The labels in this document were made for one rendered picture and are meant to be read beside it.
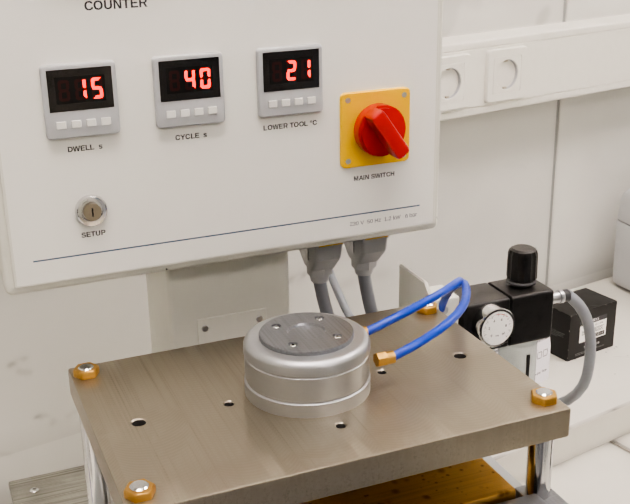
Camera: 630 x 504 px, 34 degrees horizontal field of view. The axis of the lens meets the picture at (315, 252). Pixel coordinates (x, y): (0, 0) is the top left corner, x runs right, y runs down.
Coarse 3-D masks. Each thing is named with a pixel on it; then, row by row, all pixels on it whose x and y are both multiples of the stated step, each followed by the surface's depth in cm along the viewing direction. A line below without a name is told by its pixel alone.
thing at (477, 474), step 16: (464, 464) 65; (480, 464) 65; (400, 480) 64; (416, 480) 64; (432, 480) 64; (448, 480) 63; (464, 480) 63; (480, 480) 63; (496, 480) 63; (336, 496) 62; (352, 496) 62; (368, 496) 62; (384, 496) 62; (400, 496) 62; (416, 496) 62; (432, 496) 62; (448, 496) 62; (464, 496) 62; (480, 496) 62; (496, 496) 62; (512, 496) 63
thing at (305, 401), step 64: (320, 320) 65; (384, 320) 67; (448, 320) 66; (128, 384) 65; (192, 384) 65; (256, 384) 62; (320, 384) 60; (384, 384) 65; (448, 384) 64; (512, 384) 64; (128, 448) 58; (192, 448) 58; (256, 448) 58; (320, 448) 58; (384, 448) 57; (448, 448) 59; (512, 448) 61
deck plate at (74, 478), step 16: (16, 480) 88; (32, 480) 88; (48, 480) 88; (64, 480) 88; (80, 480) 87; (16, 496) 85; (32, 496) 85; (48, 496) 85; (64, 496) 85; (80, 496) 85
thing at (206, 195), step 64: (0, 0) 62; (64, 0) 64; (128, 0) 65; (192, 0) 67; (256, 0) 68; (320, 0) 70; (384, 0) 72; (0, 64) 63; (64, 64) 65; (128, 64) 66; (192, 64) 68; (256, 64) 70; (320, 64) 71; (384, 64) 74; (0, 128) 65; (64, 128) 66; (128, 128) 68; (192, 128) 70; (256, 128) 71; (320, 128) 73; (384, 128) 72; (0, 192) 66; (64, 192) 68; (128, 192) 69; (192, 192) 71; (256, 192) 73; (320, 192) 75; (384, 192) 77; (0, 256) 68; (64, 256) 69; (128, 256) 71; (192, 256) 73; (256, 256) 78; (320, 256) 81; (192, 320) 77; (256, 320) 79
